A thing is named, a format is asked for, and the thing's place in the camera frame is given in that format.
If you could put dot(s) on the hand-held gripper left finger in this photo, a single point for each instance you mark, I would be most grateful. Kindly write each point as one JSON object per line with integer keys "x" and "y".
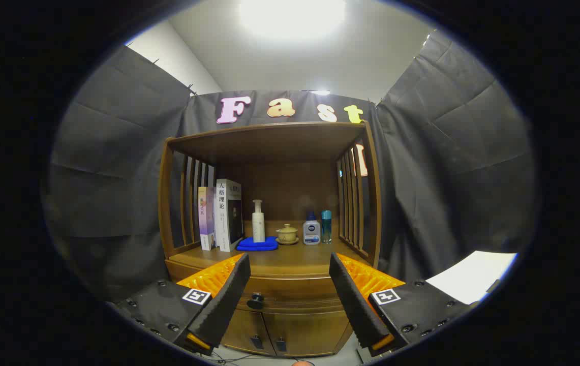
{"x": 229, "y": 295}

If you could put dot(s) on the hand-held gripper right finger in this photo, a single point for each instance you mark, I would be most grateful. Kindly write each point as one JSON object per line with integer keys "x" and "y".
{"x": 353, "y": 300}

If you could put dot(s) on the wooden drawer with black knob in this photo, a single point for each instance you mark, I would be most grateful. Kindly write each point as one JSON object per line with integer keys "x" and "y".
{"x": 295, "y": 291}

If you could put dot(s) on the wooden cabinet door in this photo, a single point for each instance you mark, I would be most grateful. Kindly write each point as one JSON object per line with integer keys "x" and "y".
{"x": 241, "y": 330}
{"x": 315, "y": 333}

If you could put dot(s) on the wooden countertop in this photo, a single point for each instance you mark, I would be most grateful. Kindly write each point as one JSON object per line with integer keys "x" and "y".
{"x": 295, "y": 259}

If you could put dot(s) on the wooden cabinet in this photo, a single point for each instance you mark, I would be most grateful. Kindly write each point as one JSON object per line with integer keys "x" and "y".
{"x": 269, "y": 142}

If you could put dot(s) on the blue folded cloth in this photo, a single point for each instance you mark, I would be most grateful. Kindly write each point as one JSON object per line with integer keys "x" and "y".
{"x": 256, "y": 246}

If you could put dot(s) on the white pump bottle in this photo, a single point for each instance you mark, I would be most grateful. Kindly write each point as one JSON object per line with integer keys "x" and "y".
{"x": 258, "y": 226}

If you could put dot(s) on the white book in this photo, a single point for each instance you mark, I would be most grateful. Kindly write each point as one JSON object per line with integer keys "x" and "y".
{"x": 222, "y": 218}

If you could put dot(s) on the white bottle with blue cap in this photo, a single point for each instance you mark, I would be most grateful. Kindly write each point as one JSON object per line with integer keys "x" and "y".
{"x": 311, "y": 234}

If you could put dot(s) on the teal bottle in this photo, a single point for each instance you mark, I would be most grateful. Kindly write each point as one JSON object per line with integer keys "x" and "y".
{"x": 326, "y": 226}

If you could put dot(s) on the purple book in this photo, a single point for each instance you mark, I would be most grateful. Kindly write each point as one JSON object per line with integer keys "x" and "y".
{"x": 206, "y": 218}

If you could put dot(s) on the beige lidded teacup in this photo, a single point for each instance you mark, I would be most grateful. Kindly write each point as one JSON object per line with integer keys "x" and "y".
{"x": 287, "y": 235}

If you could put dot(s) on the white sheet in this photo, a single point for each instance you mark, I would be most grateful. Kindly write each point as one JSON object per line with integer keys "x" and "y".
{"x": 472, "y": 277}

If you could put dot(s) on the black backdrop cloth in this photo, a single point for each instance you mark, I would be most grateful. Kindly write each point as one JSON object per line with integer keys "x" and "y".
{"x": 117, "y": 178}

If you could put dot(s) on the ceiling light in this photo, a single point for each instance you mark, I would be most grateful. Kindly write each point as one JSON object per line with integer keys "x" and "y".
{"x": 292, "y": 15}

